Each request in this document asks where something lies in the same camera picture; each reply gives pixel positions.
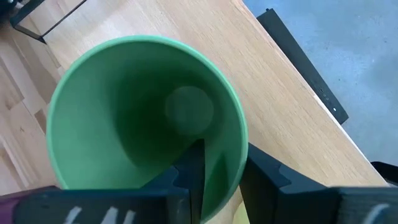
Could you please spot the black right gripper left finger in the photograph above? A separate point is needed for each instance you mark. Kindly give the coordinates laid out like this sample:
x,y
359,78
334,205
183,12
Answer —
x,y
124,205

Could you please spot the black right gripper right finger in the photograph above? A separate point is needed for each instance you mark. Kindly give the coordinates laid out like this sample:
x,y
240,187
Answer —
x,y
295,202

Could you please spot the green plastic cup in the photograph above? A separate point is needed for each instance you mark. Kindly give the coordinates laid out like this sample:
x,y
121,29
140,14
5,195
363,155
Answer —
x,y
109,124

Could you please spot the black table edge rail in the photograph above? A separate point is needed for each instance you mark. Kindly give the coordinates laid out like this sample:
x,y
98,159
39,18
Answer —
x,y
304,68

